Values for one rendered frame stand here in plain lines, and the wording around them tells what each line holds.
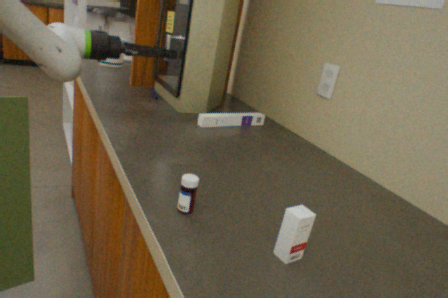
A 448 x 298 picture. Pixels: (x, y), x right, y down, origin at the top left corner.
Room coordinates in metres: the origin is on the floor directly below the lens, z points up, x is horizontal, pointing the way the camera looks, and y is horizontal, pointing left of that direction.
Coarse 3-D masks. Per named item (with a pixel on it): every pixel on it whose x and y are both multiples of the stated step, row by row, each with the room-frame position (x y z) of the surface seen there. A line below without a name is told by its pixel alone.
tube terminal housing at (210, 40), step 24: (216, 0) 1.27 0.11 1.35; (240, 0) 1.47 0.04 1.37; (192, 24) 1.23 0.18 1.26; (216, 24) 1.28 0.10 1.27; (192, 48) 1.24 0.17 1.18; (216, 48) 1.29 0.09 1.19; (192, 72) 1.24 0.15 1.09; (216, 72) 1.33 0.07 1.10; (168, 96) 1.34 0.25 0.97; (192, 96) 1.25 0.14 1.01; (216, 96) 1.39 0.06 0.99
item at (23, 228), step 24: (0, 96) 0.33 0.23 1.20; (24, 96) 0.34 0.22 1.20; (0, 120) 0.32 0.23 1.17; (24, 120) 0.34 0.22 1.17; (0, 144) 0.32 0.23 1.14; (24, 144) 0.34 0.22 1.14; (0, 168) 0.32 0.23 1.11; (24, 168) 0.34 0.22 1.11; (0, 192) 0.32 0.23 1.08; (24, 192) 0.34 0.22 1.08; (0, 216) 0.32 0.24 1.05; (24, 216) 0.34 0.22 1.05; (0, 240) 0.32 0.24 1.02; (24, 240) 0.34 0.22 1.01; (0, 264) 0.32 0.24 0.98; (24, 264) 0.34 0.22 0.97; (0, 288) 0.32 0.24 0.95
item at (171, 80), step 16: (176, 0) 1.34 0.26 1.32; (176, 16) 1.33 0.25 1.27; (160, 32) 1.47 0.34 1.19; (176, 32) 1.31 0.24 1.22; (176, 48) 1.29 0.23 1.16; (160, 64) 1.43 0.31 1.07; (176, 64) 1.27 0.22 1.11; (160, 80) 1.41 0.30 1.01; (176, 80) 1.25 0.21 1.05; (176, 96) 1.23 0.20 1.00
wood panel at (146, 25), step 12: (144, 0) 1.51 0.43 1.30; (156, 0) 1.54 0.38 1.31; (144, 12) 1.51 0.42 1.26; (156, 12) 1.54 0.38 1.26; (240, 12) 1.75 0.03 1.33; (144, 24) 1.52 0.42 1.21; (156, 24) 1.54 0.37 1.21; (144, 36) 1.52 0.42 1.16; (156, 36) 1.55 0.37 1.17; (132, 60) 1.52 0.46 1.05; (144, 60) 1.52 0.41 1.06; (132, 72) 1.50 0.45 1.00; (144, 72) 1.53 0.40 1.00; (228, 72) 1.75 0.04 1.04; (132, 84) 1.50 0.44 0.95; (144, 84) 1.53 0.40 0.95
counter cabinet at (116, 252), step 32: (96, 128) 1.20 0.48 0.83; (96, 160) 1.17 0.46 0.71; (96, 192) 1.14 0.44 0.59; (96, 224) 1.11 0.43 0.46; (128, 224) 0.73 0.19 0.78; (96, 256) 1.09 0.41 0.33; (128, 256) 0.70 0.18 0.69; (96, 288) 1.06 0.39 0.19; (128, 288) 0.68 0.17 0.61; (160, 288) 0.51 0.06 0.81
